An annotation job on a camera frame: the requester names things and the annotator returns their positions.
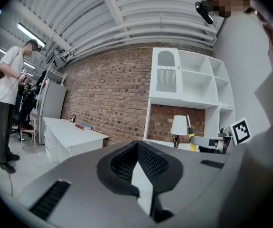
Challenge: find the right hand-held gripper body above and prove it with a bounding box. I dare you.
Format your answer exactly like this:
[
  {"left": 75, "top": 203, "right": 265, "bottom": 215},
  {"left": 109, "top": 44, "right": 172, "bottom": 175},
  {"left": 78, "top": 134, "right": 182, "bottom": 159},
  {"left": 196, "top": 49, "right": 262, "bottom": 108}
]
[{"left": 216, "top": 117, "right": 252, "bottom": 154}]

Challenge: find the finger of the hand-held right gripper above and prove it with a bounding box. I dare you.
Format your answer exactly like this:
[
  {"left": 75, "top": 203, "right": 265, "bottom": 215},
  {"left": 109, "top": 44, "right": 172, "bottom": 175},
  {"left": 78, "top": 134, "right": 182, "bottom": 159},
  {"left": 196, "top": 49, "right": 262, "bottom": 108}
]
[{"left": 189, "top": 136, "right": 219, "bottom": 150}]

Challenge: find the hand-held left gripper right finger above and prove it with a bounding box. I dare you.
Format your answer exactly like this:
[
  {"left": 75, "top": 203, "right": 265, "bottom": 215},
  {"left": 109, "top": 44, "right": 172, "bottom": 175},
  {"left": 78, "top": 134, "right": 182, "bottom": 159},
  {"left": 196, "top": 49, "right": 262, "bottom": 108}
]
[{"left": 137, "top": 141, "right": 231, "bottom": 228}]

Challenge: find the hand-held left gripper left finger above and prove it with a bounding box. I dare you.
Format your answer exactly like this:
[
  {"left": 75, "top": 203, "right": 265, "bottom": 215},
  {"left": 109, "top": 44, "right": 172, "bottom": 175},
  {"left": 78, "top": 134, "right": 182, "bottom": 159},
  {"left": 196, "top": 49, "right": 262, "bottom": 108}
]
[{"left": 16, "top": 141, "right": 156, "bottom": 228}]

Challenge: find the yellow and black screwdriver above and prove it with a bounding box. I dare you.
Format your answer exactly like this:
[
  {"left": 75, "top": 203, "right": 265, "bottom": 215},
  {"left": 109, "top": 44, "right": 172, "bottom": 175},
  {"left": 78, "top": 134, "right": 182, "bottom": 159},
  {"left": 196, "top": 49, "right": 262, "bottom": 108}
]
[{"left": 185, "top": 114, "right": 197, "bottom": 153}]

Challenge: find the white shade table lamp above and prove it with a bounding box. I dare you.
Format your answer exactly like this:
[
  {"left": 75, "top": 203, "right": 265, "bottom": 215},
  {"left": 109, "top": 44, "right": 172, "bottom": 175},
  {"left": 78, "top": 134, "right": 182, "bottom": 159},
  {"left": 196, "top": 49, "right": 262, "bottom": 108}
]
[{"left": 170, "top": 115, "right": 188, "bottom": 149}]

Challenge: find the white shelf hutch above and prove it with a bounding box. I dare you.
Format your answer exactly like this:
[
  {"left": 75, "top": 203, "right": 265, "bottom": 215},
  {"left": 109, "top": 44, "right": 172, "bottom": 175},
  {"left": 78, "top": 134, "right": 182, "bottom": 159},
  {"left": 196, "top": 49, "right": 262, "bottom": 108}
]
[{"left": 142, "top": 47, "right": 236, "bottom": 152}]

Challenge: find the small white desk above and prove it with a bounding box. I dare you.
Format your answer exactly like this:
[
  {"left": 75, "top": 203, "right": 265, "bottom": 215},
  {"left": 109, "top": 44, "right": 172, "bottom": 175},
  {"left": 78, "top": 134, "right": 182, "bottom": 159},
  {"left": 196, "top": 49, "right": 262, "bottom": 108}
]
[{"left": 42, "top": 117, "right": 110, "bottom": 163}]

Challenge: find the red and blue book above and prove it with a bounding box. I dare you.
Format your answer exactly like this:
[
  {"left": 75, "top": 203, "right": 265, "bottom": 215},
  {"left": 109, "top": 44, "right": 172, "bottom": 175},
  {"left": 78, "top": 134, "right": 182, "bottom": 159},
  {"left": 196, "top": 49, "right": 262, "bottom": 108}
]
[{"left": 75, "top": 123, "right": 92, "bottom": 131}]

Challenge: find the wooden chair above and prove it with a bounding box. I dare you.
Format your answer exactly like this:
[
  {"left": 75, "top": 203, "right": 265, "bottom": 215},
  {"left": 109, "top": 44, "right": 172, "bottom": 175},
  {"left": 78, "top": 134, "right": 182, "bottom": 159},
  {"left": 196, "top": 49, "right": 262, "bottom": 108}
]
[{"left": 19, "top": 124, "right": 38, "bottom": 149}]

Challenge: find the white refrigerator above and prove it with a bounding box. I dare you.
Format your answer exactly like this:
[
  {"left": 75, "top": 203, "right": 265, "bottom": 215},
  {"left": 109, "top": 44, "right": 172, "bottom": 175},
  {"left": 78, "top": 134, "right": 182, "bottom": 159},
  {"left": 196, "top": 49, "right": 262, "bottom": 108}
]
[{"left": 36, "top": 81, "right": 67, "bottom": 145}]

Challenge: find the person's pink striped shirt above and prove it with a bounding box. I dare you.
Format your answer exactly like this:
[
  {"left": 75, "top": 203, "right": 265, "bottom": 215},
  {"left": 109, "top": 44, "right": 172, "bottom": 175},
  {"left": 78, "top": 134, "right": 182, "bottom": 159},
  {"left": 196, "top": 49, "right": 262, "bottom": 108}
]
[{"left": 244, "top": 0, "right": 273, "bottom": 71}]

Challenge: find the person's head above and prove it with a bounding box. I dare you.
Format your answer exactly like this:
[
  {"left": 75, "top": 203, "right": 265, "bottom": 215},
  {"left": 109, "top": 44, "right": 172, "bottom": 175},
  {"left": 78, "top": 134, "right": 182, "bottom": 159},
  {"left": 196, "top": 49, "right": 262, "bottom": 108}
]
[{"left": 199, "top": 0, "right": 246, "bottom": 18}]

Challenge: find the ceiling light strip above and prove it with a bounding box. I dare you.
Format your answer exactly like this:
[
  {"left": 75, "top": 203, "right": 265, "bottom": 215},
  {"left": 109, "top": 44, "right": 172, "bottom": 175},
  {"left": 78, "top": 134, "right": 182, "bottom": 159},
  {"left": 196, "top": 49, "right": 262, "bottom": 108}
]
[{"left": 17, "top": 22, "right": 47, "bottom": 48}]

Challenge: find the black head-worn camera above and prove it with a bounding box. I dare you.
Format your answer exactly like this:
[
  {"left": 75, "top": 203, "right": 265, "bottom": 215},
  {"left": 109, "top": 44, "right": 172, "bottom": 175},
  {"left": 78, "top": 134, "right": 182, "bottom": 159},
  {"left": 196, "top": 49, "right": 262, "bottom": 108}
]
[{"left": 195, "top": 0, "right": 214, "bottom": 25}]

